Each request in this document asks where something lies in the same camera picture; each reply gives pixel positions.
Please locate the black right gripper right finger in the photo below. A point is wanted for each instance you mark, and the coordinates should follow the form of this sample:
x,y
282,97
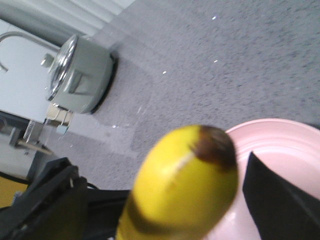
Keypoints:
x,y
279,209

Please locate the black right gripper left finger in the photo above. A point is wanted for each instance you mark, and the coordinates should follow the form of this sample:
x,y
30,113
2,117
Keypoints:
x,y
60,204

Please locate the yellow banana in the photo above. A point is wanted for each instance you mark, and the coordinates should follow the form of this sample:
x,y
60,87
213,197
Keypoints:
x,y
187,183

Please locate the pink plate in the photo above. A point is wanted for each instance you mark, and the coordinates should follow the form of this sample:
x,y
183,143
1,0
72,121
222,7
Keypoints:
x,y
289,148

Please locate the silver curved faucet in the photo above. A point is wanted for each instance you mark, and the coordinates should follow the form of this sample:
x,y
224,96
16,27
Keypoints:
x,y
21,52

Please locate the grey-green pot with lid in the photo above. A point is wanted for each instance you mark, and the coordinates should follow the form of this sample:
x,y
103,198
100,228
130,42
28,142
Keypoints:
x,y
78,75

